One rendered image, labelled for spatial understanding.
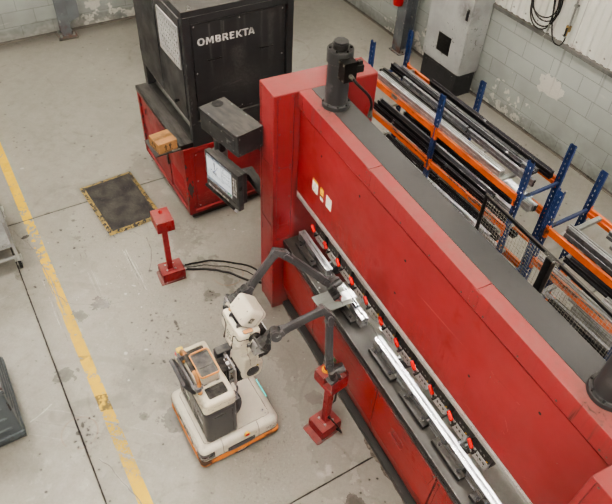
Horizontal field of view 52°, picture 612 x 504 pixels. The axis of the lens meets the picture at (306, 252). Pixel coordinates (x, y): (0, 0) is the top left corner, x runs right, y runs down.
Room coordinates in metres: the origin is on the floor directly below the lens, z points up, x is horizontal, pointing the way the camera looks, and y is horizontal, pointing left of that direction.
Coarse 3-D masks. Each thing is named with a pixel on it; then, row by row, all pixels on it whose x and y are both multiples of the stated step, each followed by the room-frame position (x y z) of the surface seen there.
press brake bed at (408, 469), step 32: (288, 288) 3.71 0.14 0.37; (320, 320) 3.20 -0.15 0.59; (320, 352) 3.26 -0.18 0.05; (352, 352) 2.77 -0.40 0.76; (352, 384) 2.71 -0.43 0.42; (352, 416) 2.66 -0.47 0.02; (384, 416) 2.34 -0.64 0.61; (384, 448) 2.30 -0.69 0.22; (416, 448) 2.03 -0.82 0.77; (416, 480) 1.94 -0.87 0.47
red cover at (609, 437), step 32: (320, 128) 3.58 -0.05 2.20; (352, 160) 3.20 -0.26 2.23; (384, 192) 2.88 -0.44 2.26; (416, 224) 2.59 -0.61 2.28; (448, 256) 2.34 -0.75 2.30; (480, 288) 2.13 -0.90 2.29; (512, 320) 1.93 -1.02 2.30; (512, 352) 1.83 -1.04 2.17; (544, 352) 1.75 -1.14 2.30; (544, 384) 1.64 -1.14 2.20; (576, 384) 1.59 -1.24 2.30; (576, 416) 1.47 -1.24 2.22; (608, 416) 1.43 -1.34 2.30; (608, 448) 1.32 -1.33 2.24
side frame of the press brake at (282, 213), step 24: (312, 72) 4.13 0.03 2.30; (360, 72) 4.17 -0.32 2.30; (264, 96) 3.91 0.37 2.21; (288, 96) 3.83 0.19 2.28; (360, 96) 4.12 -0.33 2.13; (264, 120) 3.91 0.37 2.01; (288, 120) 3.83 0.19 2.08; (264, 144) 3.92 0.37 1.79; (288, 144) 3.83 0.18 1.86; (264, 168) 3.92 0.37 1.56; (288, 168) 3.84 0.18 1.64; (264, 192) 3.92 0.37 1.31; (288, 192) 3.84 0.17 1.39; (264, 216) 3.91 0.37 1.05; (288, 216) 3.84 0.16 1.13; (264, 240) 3.92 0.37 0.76; (264, 288) 3.93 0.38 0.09
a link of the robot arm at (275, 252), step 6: (270, 252) 3.07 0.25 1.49; (276, 252) 3.04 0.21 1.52; (282, 252) 3.05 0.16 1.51; (288, 252) 3.08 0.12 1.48; (270, 258) 3.03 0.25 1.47; (276, 258) 3.03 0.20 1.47; (282, 258) 3.04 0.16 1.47; (264, 264) 3.00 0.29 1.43; (270, 264) 3.01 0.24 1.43; (258, 270) 2.98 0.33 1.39; (264, 270) 2.98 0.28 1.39; (252, 276) 2.97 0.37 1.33; (258, 276) 2.96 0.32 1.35; (246, 282) 2.97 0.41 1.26; (252, 282) 2.93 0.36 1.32; (258, 282) 2.94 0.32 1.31; (246, 288) 2.89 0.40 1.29; (252, 288) 2.89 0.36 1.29; (252, 294) 2.87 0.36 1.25
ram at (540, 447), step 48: (336, 192) 3.36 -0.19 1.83; (336, 240) 3.30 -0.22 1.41; (384, 240) 2.83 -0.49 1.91; (384, 288) 2.75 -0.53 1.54; (432, 288) 2.39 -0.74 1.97; (432, 336) 2.30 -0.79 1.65; (480, 336) 2.03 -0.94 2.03; (480, 384) 1.93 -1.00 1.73; (528, 384) 1.72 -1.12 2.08; (480, 432) 1.82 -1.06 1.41; (528, 432) 1.61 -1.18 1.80; (576, 432) 1.45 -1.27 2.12; (528, 480) 1.50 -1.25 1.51; (576, 480) 1.35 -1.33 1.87
